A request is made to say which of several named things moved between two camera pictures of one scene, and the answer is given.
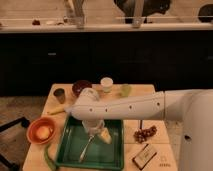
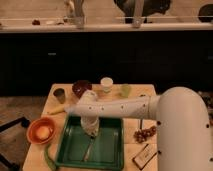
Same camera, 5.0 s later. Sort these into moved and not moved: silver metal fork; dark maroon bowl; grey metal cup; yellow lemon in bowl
Moved: silver metal fork
Not moved: yellow lemon in bowl; dark maroon bowl; grey metal cup
